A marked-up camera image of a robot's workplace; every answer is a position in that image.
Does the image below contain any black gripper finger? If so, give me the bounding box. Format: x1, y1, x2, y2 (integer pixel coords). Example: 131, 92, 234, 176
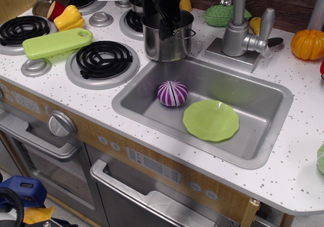
158, 18, 180, 40

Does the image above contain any tall steel pot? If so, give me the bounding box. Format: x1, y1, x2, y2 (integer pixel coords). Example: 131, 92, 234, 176
141, 10, 195, 62

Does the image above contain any silver sink basin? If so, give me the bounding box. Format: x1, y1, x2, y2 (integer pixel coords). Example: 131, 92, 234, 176
112, 57, 293, 169

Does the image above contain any steel pot lid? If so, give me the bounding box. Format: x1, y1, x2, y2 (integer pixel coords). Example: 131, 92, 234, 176
32, 0, 70, 17

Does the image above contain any yellow corn toy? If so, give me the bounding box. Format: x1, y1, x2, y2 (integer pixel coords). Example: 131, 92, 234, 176
179, 0, 192, 12

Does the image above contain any back right black burner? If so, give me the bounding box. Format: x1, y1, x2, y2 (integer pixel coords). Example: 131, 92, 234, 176
119, 10, 143, 41

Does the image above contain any green bumpy gourd toy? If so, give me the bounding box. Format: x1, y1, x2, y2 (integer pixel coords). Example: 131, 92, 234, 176
202, 5, 252, 27

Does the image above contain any silver burner dial back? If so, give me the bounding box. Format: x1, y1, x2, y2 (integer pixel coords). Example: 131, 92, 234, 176
89, 12, 113, 28

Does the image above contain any silver burner dial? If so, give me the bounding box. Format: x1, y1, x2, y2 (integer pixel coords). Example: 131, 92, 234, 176
21, 58, 52, 77
89, 12, 113, 28

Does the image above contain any purple white striped onion toy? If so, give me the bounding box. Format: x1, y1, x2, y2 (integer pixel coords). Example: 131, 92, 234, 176
157, 80, 188, 107

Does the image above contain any front right black burner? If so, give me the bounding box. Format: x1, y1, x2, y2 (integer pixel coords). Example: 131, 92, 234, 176
65, 41, 140, 90

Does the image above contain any silver toy faucet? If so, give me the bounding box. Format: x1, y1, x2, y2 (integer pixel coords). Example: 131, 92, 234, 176
205, 0, 275, 72

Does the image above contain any yellow bell pepper toy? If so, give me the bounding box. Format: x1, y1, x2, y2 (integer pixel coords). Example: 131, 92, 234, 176
54, 5, 85, 32

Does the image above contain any green plastic plate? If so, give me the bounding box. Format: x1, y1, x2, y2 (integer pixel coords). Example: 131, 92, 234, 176
183, 100, 239, 142

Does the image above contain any red apple half toy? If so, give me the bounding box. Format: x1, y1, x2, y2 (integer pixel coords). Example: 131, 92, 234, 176
47, 1, 66, 21

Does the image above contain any green cutting board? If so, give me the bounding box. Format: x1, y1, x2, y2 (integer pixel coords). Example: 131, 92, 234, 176
22, 28, 93, 59

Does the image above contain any silver burner dial front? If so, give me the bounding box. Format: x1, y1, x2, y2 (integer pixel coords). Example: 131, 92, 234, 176
21, 58, 52, 77

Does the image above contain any orange pumpkin toy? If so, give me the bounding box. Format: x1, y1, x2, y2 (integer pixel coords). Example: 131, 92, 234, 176
291, 29, 323, 60

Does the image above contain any silver stove knob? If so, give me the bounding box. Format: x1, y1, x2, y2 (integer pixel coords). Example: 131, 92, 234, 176
47, 110, 77, 138

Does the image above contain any front left black burner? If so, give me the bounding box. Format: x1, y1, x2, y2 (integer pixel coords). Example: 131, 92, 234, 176
1, 16, 58, 56

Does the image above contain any red toy at edge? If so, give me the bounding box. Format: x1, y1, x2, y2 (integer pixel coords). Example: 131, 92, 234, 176
320, 60, 324, 82

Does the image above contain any green cabbage toy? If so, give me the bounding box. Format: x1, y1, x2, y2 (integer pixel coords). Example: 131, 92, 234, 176
317, 144, 324, 174

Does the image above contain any blue clamp device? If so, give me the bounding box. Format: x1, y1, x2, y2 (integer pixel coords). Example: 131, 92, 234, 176
1, 175, 47, 207

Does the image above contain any yellow cloth on floor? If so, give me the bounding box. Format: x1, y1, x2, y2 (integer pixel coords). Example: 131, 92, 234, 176
23, 206, 54, 224

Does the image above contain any silver dishwasher door handle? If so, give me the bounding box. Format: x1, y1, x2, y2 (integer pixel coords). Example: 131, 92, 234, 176
90, 159, 240, 226

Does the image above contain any silver oven door handle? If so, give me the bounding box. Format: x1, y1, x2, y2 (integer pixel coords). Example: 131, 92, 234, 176
1, 109, 78, 162

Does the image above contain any black cable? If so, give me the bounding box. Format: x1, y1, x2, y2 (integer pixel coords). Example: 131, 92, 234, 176
0, 186, 24, 227

